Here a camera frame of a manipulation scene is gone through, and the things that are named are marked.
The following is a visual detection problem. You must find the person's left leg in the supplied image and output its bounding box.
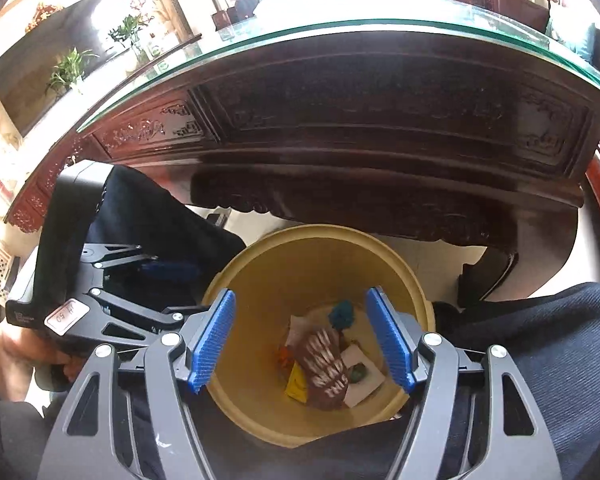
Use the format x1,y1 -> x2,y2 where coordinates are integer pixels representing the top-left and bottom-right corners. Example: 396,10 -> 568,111
86,165 -> 248,307

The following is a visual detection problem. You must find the teal cushion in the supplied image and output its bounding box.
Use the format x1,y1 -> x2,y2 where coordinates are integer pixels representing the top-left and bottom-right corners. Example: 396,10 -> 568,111
546,14 -> 597,64

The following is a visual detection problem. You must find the yellow plastic bin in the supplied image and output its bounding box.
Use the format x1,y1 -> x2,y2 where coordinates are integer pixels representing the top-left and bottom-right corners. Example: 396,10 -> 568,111
200,224 -> 437,450

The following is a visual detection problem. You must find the white paper scrap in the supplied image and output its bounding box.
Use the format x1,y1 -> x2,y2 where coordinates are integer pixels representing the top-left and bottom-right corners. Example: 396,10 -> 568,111
287,315 -> 322,347

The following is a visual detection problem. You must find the carved dark wooden table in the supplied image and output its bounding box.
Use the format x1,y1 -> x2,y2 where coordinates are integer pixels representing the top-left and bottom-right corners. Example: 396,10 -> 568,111
5,15 -> 600,311

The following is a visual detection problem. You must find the orange flower arrangement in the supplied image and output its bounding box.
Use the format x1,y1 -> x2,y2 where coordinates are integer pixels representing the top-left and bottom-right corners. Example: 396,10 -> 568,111
24,2 -> 64,34

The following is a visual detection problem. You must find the yellow packet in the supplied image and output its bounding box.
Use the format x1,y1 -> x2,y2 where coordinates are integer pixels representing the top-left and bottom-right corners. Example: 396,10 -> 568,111
285,362 -> 311,404

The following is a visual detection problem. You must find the person's leg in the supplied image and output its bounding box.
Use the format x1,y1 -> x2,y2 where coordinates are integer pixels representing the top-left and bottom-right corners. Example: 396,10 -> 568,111
430,282 -> 600,480
86,165 -> 248,307

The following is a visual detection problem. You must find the brown striped snack wrapper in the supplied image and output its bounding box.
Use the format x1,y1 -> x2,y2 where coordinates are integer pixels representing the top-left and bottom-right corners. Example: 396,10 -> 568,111
292,327 -> 351,411

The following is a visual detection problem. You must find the person's left forearm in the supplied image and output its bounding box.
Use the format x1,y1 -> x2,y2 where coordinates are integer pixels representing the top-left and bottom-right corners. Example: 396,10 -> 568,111
0,375 -> 52,480

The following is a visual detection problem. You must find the black flat television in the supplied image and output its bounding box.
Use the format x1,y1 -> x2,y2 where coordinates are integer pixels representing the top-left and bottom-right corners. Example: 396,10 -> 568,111
0,0 -> 117,139

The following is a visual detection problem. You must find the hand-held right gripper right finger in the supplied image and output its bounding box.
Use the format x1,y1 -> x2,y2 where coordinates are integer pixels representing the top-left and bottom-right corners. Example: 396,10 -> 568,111
365,286 -> 563,480

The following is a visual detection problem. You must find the glass table cover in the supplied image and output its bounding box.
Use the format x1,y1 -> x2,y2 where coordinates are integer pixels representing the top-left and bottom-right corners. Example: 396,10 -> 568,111
75,0 -> 600,133

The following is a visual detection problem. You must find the teal paper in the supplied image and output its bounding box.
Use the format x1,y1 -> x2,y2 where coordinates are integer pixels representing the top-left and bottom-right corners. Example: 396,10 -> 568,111
328,300 -> 357,331

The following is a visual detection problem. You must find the white square paper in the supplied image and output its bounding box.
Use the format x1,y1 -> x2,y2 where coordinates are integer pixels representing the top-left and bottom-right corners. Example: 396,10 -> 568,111
340,345 -> 387,407

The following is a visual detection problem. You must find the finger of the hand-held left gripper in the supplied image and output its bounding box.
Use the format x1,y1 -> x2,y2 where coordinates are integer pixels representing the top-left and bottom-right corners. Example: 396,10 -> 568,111
86,289 -> 192,359
81,244 -> 202,292

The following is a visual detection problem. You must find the person's left hand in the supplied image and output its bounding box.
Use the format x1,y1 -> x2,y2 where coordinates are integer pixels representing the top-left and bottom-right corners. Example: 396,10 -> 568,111
0,318 -> 84,402

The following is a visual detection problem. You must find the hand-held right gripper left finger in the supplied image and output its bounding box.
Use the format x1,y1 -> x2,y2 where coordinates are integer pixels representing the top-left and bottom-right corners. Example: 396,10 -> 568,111
35,289 -> 237,480

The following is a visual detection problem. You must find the person's right leg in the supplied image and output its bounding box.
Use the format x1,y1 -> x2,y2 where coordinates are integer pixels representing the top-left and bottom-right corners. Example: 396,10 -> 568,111
430,282 -> 600,480

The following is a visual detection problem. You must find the green potted bamboo plant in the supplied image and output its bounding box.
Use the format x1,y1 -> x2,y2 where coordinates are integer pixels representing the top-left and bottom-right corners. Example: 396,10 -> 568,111
109,12 -> 152,61
46,47 -> 99,95

